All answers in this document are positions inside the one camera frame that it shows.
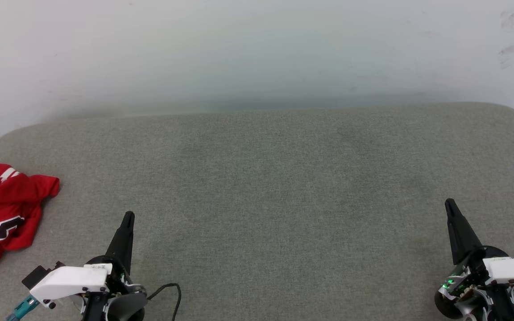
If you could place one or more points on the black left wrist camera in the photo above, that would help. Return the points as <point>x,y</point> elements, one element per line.
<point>38,274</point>

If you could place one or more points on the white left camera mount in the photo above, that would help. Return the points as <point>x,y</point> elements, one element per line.
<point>69,278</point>

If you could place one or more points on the red basketball jersey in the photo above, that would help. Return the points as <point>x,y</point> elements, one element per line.
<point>7,200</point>

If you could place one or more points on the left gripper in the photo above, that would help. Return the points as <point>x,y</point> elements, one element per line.
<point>123,307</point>

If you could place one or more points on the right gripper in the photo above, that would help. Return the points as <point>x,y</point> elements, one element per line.
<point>475,272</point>

